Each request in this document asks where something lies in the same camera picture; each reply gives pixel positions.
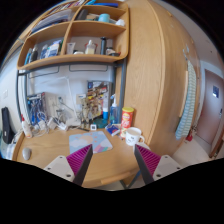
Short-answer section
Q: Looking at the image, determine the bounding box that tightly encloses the colourful poster board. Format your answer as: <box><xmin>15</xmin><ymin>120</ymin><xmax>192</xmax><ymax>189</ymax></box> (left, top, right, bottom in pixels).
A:
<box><xmin>81</xmin><ymin>80</ymin><xmax>112</xmax><ymax>120</ymax></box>

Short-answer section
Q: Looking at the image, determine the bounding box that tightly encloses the teal cup on shelf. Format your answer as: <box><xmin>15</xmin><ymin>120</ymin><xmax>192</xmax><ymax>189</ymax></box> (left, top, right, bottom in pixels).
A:
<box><xmin>98</xmin><ymin>13</ymin><xmax>110</xmax><ymax>22</ymax></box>

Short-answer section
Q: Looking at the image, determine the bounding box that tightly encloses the white power strip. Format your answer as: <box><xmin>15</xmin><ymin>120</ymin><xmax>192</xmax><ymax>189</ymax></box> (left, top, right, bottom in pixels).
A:
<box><xmin>47</xmin><ymin>117</ymin><xmax>68</xmax><ymax>131</ymax></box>

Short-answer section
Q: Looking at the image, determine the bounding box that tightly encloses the white bottle red cap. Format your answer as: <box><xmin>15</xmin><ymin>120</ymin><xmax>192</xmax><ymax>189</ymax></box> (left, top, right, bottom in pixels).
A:
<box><xmin>21</xmin><ymin>114</ymin><xmax>32</xmax><ymax>138</ymax></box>

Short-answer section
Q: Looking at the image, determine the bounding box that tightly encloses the white ceramic mug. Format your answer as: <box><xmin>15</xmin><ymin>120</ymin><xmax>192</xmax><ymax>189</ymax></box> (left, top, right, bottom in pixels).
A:
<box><xmin>125</xmin><ymin>127</ymin><xmax>145</xmax><ymax>146</ymax></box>

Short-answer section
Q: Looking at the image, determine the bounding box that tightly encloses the blue spray bottle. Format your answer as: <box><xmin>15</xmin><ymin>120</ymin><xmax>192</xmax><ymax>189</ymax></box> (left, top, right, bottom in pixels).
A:
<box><xmin>110</xmin><ymin>94</ymin><xmax>118</xmax><ymax>124</ymax></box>

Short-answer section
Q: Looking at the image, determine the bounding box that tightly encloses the grey computer mouse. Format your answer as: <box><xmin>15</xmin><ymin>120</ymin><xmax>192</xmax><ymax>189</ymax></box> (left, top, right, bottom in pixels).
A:
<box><xmin>22</xmin><ymin>148</ymin><xmax>32</xmax><ymax>160</ymax></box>

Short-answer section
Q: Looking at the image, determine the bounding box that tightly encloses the brown room door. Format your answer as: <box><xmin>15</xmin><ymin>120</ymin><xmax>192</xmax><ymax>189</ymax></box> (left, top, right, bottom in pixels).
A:
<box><xmin>197</xmin><ymin>70</ymin><xmax>224</xmax><ymax>144</ymax></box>

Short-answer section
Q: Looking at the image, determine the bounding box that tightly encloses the striped hanging towel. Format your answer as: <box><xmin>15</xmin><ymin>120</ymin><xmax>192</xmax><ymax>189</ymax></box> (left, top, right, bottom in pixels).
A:
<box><xmin>175</xmin><ymin>62</ymin><xmax>197</xmax><ymax>140</ymax></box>

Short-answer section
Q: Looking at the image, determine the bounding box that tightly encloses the red yellow chips can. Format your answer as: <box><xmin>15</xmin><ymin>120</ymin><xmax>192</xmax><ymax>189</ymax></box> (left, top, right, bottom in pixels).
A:
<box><xmin>120</xmin><ymin>107</ymin><xmax>134</xmax><ymax>138</ymax></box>

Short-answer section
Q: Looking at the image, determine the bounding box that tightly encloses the white tube on shelf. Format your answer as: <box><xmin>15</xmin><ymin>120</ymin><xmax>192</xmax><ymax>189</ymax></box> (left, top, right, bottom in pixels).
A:
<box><xmin>66</xmin><ymin>42</ymin><xmax>76</xmax><ymax>54</ymax></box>

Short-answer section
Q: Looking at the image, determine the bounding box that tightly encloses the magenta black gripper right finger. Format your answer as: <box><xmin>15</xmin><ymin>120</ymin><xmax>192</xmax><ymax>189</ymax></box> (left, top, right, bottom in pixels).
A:
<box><xmin>133</xmin><ymin>144</ymin><xmax>183</xmax><ymax>185</ymax></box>

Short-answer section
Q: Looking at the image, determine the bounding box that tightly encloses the tall wooden wardrobe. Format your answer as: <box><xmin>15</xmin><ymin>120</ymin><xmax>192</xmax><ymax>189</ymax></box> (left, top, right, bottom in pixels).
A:
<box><xmin>124</xmin><ymin>0</ymin><xmax>201</xmax><ymax>155</ymax></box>

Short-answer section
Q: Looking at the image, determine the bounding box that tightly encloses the dark tall bottle on shelf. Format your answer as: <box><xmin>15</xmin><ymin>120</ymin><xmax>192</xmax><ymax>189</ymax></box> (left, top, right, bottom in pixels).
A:
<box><xmin>100</xmin><ymin>37</ymin><xmax>107</xmax><ymax>55</ymax></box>

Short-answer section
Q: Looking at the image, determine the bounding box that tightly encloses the white lotion bottle on shelf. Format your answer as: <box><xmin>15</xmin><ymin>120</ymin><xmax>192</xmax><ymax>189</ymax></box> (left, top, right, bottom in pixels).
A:
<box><xmin>85</xmin><ymin>40</ymin><xmax>96</xmax><ymax>54</ymax></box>

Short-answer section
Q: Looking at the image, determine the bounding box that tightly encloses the pastel patterned mouse pad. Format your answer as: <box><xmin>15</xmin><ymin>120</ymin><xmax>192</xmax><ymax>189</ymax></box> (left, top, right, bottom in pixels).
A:
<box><xmin>69</xmin><ymin>131</ymin><xmax>113</xmax><ymax>153</ymax></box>

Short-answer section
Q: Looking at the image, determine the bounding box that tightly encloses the blue boxed package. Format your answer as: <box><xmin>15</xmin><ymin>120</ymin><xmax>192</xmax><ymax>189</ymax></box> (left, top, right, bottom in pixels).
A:
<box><xmin>27</xmin><ymin>92</ymin><xmax>47</xmax><ymax>126</ymax></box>

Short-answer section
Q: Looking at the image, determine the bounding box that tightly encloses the small white desk clock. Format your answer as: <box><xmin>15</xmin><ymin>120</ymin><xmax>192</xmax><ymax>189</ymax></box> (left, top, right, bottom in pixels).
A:
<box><xmin>90</xmin><ymin>124</ymin><xmax>97</xmax><ymax>130</ymax></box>

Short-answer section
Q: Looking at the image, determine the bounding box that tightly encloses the blue snack packet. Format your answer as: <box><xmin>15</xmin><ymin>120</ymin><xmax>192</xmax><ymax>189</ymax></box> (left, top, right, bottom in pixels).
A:
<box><xmin>105</xmin><ymin>124</ymin><xmax>120</xmax><ymax>136</ymax></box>

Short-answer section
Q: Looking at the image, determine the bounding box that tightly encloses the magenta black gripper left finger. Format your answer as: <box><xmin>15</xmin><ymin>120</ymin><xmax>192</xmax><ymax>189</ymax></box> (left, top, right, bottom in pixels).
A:
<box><xmin>43</xmin><ymin>143</ymin><xmax>94</xmax><ymax>187</ymax></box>

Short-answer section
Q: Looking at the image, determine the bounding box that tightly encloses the wooden wall shelf unit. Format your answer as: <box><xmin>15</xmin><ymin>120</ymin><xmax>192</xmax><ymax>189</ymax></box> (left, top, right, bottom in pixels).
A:
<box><xmin>17</xmin><ymin>0</ymin><xmax>129</xmax><ymax>70</ymax></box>

